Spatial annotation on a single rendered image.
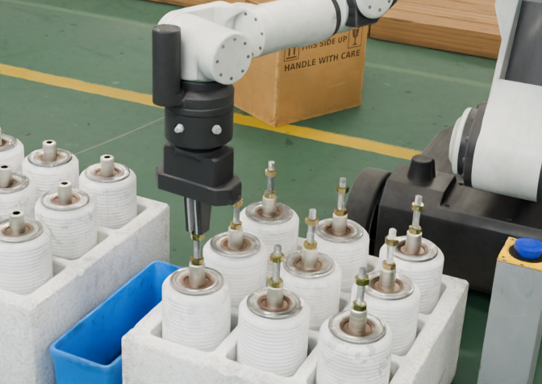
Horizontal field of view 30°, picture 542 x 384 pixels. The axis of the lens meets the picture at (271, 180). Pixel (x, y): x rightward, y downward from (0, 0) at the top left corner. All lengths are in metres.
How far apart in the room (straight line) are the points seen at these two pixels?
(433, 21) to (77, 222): 1.93
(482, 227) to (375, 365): 0.54
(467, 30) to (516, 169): 1.68
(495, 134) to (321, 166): 0.84
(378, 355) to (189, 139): 0.36
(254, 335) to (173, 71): 0.37
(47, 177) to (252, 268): 0.45
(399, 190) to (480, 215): 0.15
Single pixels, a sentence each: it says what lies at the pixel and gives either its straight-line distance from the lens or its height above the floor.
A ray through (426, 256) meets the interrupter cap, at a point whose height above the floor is 0.25.
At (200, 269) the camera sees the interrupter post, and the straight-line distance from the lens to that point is 1.39.
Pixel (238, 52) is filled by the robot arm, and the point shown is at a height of 0.60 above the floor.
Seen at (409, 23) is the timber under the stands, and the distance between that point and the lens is 3.30.
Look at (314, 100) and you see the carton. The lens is 2.63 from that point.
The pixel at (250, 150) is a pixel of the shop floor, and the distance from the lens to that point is 2.44.
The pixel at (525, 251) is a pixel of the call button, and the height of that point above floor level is 0.33.
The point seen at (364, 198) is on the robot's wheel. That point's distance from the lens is 1.84.
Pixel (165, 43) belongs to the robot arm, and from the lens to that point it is 1.21.
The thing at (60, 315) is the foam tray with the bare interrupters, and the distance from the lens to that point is 1.57.
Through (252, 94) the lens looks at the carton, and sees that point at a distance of 2.63.
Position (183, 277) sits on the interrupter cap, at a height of 0.25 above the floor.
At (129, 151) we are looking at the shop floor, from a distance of 2.42.
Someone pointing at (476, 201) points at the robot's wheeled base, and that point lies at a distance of 1.84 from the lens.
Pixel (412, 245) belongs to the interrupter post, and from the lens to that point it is 1.51.
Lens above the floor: 0.98
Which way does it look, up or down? 25 degrees down
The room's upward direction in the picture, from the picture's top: 3 degrees clockwise
